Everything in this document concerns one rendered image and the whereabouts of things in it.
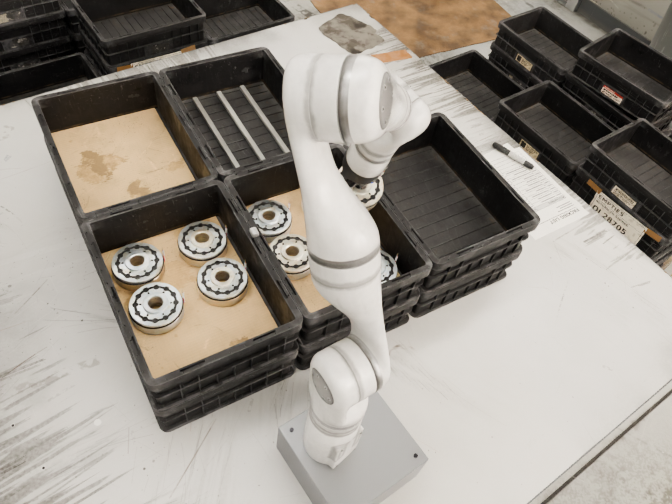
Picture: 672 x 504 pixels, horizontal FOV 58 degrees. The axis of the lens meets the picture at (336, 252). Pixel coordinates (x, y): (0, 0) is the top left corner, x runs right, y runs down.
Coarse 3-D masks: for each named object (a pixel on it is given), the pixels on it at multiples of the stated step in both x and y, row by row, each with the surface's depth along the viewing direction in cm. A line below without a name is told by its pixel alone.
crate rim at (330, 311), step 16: (336, 144) 141; (288, 160) 136; (240, 176) 132; (240, 208) 126; (384, 208) 131; (256, 224) 124; (400, 224) 129; (272, 256) 120; (416, 272) 122; (288, 288) 116; (384, 288) 118; (304, 304) 114; (304, 320) 113; (320, 320) 114
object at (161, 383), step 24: (192, 192) 128; (96, 216) 121; (240, 216) 125; (96, 264) 115; (264, 264) 118; (120, 312) 108; (264, 336) 109; (144, 360) 103; (216, 360) 105; (168, 384) 103
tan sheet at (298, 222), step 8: (288, 192) 144; (296, 192) 144; (280, 200) 142; (288, 200) 142; (296, 200) 143; (296, 208) 141; (296, 216) 140; (296, 224) 138; (304, 224) 139; (296, 232) 137; (304, 232) 137; (296, 280) 129; (304, 280) 129; (296, 288) 128; (304, 288) 128; (312, 288) 128; (304, 296) 127; (312, 296) 127; (320, 296) 127; (312, 304) 126; (320, 304) 126; (328, 304) 126
